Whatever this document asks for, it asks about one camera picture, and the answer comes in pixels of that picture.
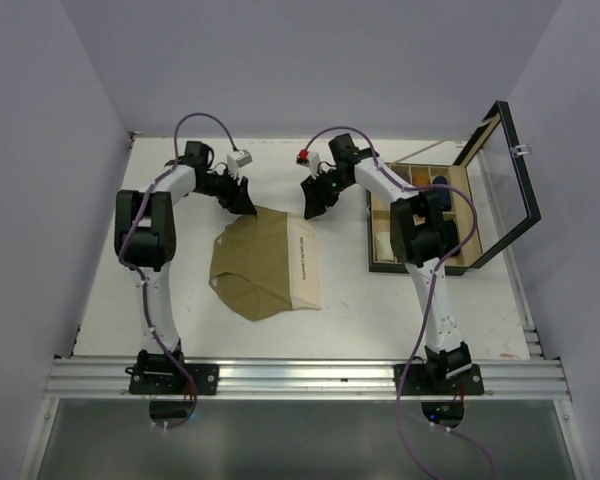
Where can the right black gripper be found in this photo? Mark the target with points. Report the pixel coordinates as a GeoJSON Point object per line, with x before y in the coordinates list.
{"type": "Point", "coordinates": [316, 196]}

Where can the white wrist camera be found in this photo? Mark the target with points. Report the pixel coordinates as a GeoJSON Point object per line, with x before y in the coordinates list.
{"type": "Point", "coordinates": [237, 159]}
{"type": "Point", "coordinates": [309, 159]}

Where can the khaki underwear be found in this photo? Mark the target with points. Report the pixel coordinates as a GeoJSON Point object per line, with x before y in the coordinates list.
{"type": "Point", "coordinates": [266, 264]}

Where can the rolled orange underwear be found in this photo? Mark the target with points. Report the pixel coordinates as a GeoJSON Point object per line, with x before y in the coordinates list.
{"type": "Point", "coordinates": [421, 178]}

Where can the rolled navy underwear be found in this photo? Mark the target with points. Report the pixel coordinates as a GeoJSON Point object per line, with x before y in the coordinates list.
{"type": "Point", "coordinates": [443, 193]}

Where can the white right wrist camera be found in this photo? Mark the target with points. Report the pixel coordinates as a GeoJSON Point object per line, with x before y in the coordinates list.
{"type": "Point", "coordinates": [309, 159]}

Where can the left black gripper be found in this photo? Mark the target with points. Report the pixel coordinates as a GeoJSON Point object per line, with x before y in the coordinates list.
{"type": "Point", "coordinates": [236, 198]}

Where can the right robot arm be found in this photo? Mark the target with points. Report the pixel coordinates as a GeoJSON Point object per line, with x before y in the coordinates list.
{"type": "Point", "coordinates": [420, 240]}

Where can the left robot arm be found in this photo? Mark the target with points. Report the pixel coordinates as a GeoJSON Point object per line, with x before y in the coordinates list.
{"type": "Point", "coordinates": [145, 243]}

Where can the aluminium mounting rail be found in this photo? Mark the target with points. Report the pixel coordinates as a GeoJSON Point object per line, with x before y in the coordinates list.
{"type": "Point", "coordinates": [262, 379]}

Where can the rolled cream underwear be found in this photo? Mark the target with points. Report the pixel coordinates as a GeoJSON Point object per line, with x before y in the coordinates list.
{"type": "Point", "coordinates": [383, 249]}

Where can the black compartment storage box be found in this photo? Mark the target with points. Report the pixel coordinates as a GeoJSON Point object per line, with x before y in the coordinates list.
{"type": "Point", "coordinates": [490, 168]}

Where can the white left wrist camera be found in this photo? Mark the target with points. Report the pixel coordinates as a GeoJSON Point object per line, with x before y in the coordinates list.
{"type": "Point", "coordinates": [237, 159]}

